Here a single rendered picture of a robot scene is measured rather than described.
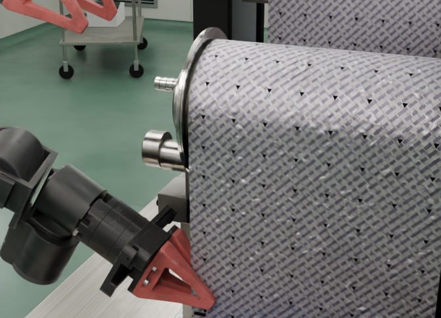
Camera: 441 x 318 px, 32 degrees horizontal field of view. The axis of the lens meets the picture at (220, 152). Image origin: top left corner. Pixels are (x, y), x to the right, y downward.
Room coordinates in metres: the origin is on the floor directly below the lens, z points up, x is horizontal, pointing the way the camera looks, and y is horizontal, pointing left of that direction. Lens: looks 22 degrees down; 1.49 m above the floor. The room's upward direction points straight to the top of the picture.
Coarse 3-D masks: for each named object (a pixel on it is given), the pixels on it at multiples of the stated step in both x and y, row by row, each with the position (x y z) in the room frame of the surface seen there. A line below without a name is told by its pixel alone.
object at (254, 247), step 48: (192, 192) 0.66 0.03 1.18; (240, 192) 0.65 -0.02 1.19; (288, 192) 0.63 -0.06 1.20; (192, 240) 0.66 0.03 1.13; (240, 240) 0.65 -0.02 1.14; (288, 240) 0.63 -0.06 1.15; (336, 240) 0.61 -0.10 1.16; (384, 240) 0.60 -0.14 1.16; (432, 240) 0.58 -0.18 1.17; (192, 288) 0.66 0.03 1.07; (240, 288) 0.65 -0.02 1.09; (288, 288) 0.63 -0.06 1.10; (336, 288) 0.61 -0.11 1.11; (384, 288) 0.60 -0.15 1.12; (432, 288) 0.58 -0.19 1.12
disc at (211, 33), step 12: (204, 36) 0.71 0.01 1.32; (216, 36) 0.74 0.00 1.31; (192, 48) 0.69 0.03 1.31; (204, 48) 0.71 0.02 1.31; (192, 60) 0.69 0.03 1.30; (192, 72) 0.68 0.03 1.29; (180, 84) 0.67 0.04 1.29; (180, 96) 0.66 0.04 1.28; (180, 108) 0.66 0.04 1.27; (180, 120) 0.66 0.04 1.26; (180, 132) 0.66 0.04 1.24; (180, 144) 0.66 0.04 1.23; (180, 156) 0.66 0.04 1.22
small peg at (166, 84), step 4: (156, 80) 0.73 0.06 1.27; (160, 80) 0.73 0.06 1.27; (164, 80) 0.73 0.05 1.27; (168, 80) 0.73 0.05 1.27; (172, 80) 0.72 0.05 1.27; (176, 80) 0.72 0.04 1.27; (156, 84) 0.73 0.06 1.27; (160, 84) 0.73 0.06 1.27; (164, 84) 0.72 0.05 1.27; (168, 84) 0.72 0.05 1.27; (172, 84) 0.72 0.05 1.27; (156, 88) 0.73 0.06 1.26; (160, 88) 0.73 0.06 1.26; (164, 88) 0.72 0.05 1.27; (168, 88) 0.72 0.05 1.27; (172, 88) 0.72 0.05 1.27
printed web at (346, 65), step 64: (320, 0) 0.87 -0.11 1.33; (384, 0) 0.84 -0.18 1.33; (256, 64) 0.67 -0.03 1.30; (320, 64) 0.66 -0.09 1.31; (384, 64) 0.65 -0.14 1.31; (192, 128) 0.66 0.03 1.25; (256, 128) 0.64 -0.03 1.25; (320, 128) 0.62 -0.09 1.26; (384, 128) 0.60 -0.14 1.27; (320, 192) 0.62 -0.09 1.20; (384, 192) 0.60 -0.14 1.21
